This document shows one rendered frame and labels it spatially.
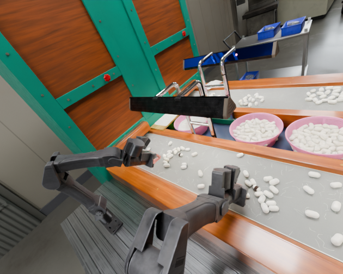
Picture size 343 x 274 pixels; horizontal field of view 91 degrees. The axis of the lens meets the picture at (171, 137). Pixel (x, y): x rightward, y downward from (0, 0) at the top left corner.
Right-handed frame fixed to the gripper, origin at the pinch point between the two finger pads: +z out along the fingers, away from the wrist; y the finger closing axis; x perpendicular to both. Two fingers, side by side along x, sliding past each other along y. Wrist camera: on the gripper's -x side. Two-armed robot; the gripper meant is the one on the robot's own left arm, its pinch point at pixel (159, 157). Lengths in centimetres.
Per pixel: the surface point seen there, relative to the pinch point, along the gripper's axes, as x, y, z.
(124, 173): 15.4, 23.9, -4.0
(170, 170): 7.8, -1.2, 8.7
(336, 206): 0, -67, 14
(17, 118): -1, 184, -41
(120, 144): 0.6, 37.2, -0.9
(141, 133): -7.6, 37.2, 14.8
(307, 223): 7, -61, 9
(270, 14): -283, 79, 365
